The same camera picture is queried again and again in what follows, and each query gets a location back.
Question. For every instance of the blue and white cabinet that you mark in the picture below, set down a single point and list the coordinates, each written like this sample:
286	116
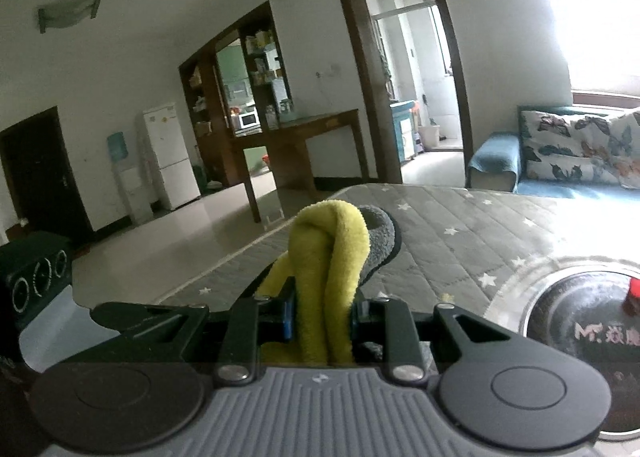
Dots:
402	132

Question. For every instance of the dark wooden door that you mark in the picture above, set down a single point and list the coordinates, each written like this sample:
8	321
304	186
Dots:
40	177

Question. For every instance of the dark wooden door frame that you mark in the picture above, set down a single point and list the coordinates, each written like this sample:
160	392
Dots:
360	87

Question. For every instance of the grey quilted star tablecloth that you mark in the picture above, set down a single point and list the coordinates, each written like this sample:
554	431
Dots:
450	257

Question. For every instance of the large window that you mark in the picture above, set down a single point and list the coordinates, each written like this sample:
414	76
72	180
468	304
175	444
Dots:
600	12

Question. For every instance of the white microwave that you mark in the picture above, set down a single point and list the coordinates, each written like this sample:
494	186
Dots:
247	121

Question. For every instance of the yellow and grey cleaning cloth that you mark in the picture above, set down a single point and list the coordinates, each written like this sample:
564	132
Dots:
345	247

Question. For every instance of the butterfly pattern cushion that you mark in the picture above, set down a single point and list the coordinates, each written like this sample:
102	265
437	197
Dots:
575	147

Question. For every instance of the dark wooden console table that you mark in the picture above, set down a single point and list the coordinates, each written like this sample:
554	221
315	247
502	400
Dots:
320	119

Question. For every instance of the glass wall lamp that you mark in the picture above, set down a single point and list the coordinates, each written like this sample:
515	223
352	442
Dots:
70	12

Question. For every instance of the white fridge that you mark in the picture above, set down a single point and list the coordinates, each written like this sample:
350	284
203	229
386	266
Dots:
167	157

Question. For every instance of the red object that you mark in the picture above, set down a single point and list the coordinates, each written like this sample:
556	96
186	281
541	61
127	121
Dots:
635	287

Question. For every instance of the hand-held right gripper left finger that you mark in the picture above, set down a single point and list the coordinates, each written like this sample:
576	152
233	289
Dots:
245	337

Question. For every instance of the white bucket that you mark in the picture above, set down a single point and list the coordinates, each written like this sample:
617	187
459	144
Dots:
429	137

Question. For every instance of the dark wooden shelf unit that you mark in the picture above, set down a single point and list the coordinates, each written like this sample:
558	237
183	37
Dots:
210	147

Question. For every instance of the black speaker box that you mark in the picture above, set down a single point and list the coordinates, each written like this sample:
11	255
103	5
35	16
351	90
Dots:
30	257

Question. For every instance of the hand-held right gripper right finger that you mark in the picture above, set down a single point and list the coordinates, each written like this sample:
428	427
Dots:
400	337

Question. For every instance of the teal sofa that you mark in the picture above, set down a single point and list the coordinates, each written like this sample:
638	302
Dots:
550	111

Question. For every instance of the white water dispenser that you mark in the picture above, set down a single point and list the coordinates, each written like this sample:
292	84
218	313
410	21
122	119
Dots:
130	187

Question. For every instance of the built-in round black cooker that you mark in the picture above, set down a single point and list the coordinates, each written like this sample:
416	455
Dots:
565	307

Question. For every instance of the blue armrest cover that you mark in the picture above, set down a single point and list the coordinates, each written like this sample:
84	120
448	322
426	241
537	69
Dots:
495	152

